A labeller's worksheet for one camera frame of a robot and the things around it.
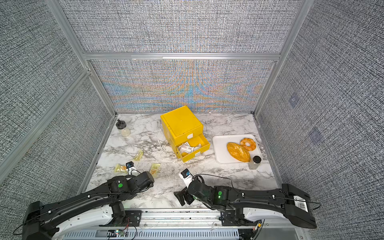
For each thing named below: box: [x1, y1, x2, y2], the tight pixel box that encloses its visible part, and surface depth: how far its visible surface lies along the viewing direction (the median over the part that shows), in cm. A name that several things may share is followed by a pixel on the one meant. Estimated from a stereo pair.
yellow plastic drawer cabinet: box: [160, 105, 211, 163], surface depth 87 cm
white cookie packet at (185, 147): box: [179, 141, 195, 154], surface depth 89 cm
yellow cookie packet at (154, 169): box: [150, 163, 161, 178], surface depth 92 cm
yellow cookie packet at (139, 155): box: [133, 150, 144, 162], surface depth 96 cm
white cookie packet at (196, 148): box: [193, 143, 202, 152], surface depth 90 cm
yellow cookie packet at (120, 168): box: [114, 163, 128, 173], surface depth 90 cm
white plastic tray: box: [212, 134, 263, 164], surface depth 100 cm
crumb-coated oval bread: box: [226, 142, 251, 163], surface depth 94 cm
